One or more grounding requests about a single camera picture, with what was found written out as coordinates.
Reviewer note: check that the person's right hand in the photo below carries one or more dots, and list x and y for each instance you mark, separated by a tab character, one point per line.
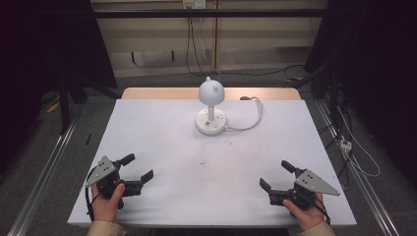
305	213

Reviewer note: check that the black crossbar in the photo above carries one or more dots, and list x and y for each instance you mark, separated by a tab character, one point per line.
209	13

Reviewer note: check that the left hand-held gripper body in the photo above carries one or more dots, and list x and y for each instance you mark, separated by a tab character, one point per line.
105	178

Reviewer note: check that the white power strip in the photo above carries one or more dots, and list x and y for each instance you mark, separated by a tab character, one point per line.
345	145

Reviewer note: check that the white table lamp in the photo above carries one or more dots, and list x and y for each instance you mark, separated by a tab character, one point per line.
211	108

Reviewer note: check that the person's left hand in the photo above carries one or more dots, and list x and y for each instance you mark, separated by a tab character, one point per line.
107	204

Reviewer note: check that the metal floor rail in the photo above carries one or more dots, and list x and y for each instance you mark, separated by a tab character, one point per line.
39	183
357	170

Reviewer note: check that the white wall socket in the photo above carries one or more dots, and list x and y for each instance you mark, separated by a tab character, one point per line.
194	4

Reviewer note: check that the white table mat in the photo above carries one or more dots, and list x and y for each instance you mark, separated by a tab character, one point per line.
209	164

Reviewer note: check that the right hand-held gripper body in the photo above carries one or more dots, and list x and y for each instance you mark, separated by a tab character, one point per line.
302	188

